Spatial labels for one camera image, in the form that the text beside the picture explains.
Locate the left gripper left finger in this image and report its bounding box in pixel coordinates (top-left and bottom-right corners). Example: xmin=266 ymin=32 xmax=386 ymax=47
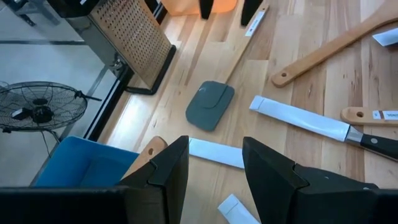
xmin=122 ymin=135 xmax=190 ymax=224

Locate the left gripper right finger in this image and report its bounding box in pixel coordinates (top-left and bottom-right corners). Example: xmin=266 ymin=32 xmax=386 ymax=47
xmin=242 ymin=136 xmax=379 ymax=224

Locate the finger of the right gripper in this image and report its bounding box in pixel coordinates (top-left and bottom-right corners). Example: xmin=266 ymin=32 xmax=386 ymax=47
xmin=240 ymin=0 xmax=264 ymax=27
xmin=198 ymin=0 xmax=216 ymax=21

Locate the wooden notched spoon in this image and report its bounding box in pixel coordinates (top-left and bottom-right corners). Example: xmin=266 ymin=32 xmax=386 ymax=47
xmin=340 ymin=106 xmax=398 ymax=128

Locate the orange plastic bin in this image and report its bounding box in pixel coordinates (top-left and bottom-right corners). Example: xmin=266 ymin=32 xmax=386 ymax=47
xmin=160 ymin=0 xmax=239 ymax=17

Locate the steel box grater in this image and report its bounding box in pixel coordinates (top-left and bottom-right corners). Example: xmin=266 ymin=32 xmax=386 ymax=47
xmin=46 ymin=0 xmax=177 ymax=96

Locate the blue plastic bin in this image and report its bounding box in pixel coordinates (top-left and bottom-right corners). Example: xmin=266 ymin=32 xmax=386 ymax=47
xmin=32 ymin=135 xmax=141 ymax=188

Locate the black floor fan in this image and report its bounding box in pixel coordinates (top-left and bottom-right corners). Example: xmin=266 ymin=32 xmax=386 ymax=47
xmin=0 ymin=80 xmax=103 ymax=136

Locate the grey metal stand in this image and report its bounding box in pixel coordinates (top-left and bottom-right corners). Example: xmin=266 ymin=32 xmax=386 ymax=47
xmin=2 ymin=0 xmax=60 ymax=27

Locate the black metal table frame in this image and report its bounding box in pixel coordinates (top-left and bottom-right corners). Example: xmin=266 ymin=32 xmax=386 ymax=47
xmin=83 ymin=0 xmax=170 ymax=142

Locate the black fan power cable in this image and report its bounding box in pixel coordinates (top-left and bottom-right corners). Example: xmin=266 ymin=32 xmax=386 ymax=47
xmin=39 ymin=129 xmax=63 ymax=158

